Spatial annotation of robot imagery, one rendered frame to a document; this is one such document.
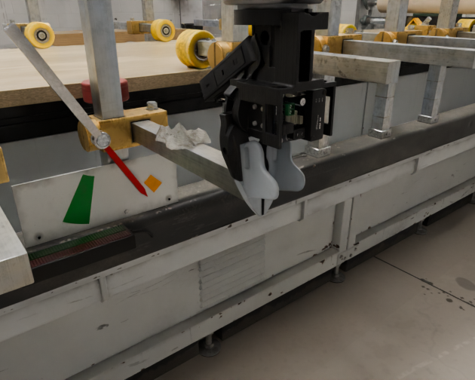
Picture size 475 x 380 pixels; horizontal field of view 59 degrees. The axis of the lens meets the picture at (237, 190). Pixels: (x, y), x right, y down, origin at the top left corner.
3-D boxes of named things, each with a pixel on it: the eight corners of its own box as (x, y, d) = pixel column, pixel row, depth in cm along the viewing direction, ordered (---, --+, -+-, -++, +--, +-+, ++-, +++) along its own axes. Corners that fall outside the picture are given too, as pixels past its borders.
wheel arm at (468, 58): (480, 68, 72) (485, 46, 71) (470, 69, 70) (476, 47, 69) (282, 47, 109) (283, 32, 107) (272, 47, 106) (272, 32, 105)
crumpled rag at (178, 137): (221, 142, 56) (220, 125, 55) (176, 152, 52) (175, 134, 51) (186, 128, 62) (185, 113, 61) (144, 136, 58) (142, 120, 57)
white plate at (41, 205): (179, 202, 76) (176, 150, 72) (26, 249, 61) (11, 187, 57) (177, 200, 76) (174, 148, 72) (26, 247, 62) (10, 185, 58)
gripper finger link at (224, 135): (229, 185, 42) (227, 98, 39) (220, 180, 43) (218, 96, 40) (265, 174, 45) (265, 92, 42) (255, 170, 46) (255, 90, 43)
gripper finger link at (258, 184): (268, 239, 42) (269, 151, 38) (232, 218, 46) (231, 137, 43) (289, 229, 44) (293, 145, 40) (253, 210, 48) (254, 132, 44)
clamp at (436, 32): (467, 45, 122) (471, 27, 120) (443, 48, 115) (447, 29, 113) (446, 44, 127) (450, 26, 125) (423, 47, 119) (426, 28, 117)
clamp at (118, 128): (169, 139, 71) (167, 110, 69) (91, 156, 63) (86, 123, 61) (154, 132, 75) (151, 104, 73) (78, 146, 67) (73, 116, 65)
